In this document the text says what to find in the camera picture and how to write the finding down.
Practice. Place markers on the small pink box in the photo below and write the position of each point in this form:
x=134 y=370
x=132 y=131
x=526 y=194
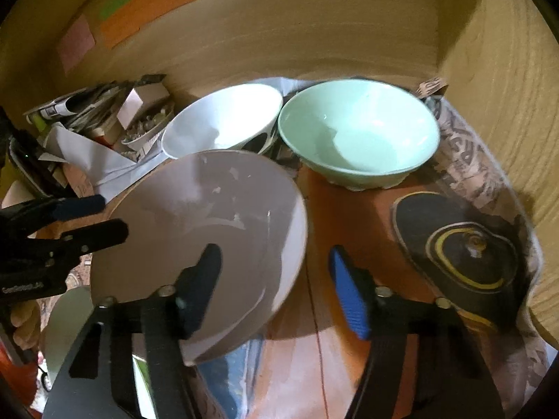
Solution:
x=142 y=98

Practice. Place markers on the orange sticky note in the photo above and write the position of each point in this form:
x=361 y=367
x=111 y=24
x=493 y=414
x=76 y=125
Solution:
x=153 y=8

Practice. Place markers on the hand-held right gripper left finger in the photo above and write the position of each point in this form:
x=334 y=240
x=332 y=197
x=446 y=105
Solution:
x=198 y=290

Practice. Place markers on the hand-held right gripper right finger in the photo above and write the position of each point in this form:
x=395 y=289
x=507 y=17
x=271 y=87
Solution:
x=349 y=297

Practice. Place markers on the pink sticky note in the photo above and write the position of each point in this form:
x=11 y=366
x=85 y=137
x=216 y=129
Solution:
x=76 y=46

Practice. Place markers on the person's left hand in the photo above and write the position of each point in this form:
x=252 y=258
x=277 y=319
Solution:
x=26 y=325

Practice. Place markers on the mint green bowl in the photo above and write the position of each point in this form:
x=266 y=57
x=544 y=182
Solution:
x=358 y=139

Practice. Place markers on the vintage print table cover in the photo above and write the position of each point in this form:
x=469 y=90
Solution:
x=345 y=214

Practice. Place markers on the pink bowl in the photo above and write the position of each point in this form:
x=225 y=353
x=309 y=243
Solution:
x=196 y=209

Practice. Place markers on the folded newspaper bundle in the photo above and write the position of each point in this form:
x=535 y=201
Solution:
x=83 y=100

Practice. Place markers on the small bowl of trinkets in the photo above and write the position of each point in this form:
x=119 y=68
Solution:
x=144 y=134

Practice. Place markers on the grey newspaper sheet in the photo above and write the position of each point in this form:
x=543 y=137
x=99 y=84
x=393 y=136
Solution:
x=463 y=139

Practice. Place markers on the white bowl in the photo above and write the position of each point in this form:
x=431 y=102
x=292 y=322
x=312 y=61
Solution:
x=227 y=113

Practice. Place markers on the orange cloth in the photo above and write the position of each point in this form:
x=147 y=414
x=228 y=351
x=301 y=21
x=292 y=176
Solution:
x=17 y=386

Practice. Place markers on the dark glass bottle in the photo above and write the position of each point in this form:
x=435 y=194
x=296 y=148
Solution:
x=30 y=170

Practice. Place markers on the white plate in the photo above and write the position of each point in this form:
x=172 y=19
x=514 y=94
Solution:
x=65 y=327

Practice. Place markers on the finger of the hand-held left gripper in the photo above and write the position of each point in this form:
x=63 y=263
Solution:
x=78 y=207
x=100 y=235

